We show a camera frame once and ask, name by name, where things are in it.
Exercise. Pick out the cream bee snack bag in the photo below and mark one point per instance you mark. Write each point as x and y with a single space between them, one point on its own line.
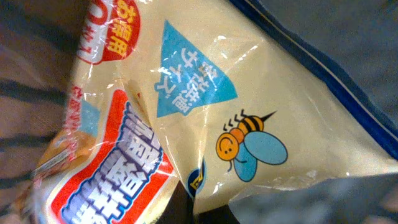
191 93

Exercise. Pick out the grey plastic mesh basket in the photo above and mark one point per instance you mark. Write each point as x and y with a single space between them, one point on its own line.
39 41

